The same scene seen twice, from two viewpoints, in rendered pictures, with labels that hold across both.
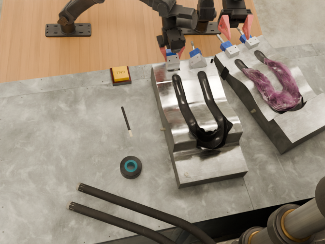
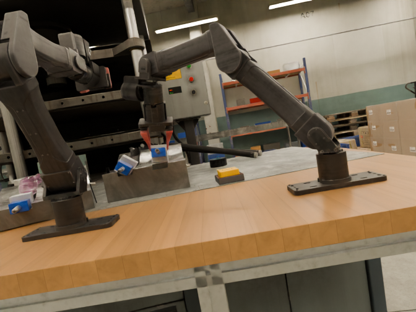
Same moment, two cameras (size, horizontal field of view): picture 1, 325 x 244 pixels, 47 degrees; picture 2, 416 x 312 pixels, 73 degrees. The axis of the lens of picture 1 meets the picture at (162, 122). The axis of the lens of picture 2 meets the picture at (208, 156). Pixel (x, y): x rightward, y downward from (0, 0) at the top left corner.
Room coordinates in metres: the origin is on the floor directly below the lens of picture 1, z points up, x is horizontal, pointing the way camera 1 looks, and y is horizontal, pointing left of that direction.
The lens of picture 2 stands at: (1.73, 0.41, 0.96)
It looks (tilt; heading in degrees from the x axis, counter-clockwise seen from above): 5 degrees down; 196
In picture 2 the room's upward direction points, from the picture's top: 10 degrees counter-clockwise
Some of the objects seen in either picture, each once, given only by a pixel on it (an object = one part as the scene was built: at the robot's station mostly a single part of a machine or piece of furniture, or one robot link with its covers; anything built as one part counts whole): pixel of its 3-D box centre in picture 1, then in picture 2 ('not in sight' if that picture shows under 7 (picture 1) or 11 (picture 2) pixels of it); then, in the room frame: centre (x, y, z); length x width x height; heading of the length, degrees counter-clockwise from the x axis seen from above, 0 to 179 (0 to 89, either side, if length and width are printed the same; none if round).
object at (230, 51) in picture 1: (225, 45); not in sight; (1.10, -0.21, 0.86); 0.13 x 0.05 x 0.05; 40
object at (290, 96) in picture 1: (275, 81); (50, 178); (0.93, -0.42, 0.90); 0.26 x 0.18 x 0.08; 40
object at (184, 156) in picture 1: (197, 115); (151, 166); (0.72, -0.13, 0.87); 0.50 x 0.26 x 0.14; 23
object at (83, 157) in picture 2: not in sight; (78, 168); (0.19, -0.94, 0.87); 0.50 x 0.27 x 0.17; 23
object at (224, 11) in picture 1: (232, 11); (88, 77); (0.96, -0.16, 1.20); 0.10 x 0.07 x 0.07; 106
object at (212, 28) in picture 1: (201, 22); (69, 212); (1.22, -0.09, 0.84); 0.20 x 0.07 x 0.08; 106
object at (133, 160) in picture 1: (130, 167); (218, 162); (0.48, 0.08, 0.82); 0.08 x 0.08 x 0.04
